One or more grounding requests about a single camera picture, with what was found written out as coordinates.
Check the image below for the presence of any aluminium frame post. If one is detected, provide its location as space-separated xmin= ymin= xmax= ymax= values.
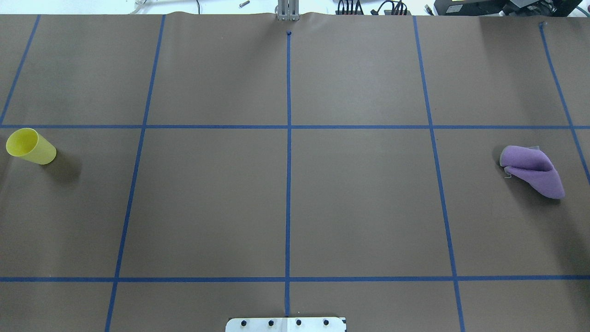
xmin=275 ymin=0 xmax=301 ymax=21

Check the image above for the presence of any yellow plastic cup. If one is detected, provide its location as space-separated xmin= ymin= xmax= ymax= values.
xmin=6 ymin=128 xmax=57 ymax=165

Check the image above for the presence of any purple cloth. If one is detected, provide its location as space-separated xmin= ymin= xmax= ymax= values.
xmin=499 ymin=145 xmax=566 ymax=200

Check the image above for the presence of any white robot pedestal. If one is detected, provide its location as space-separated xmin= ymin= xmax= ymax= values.
xmin=225 ymin=317 xmax=348 ymax=332

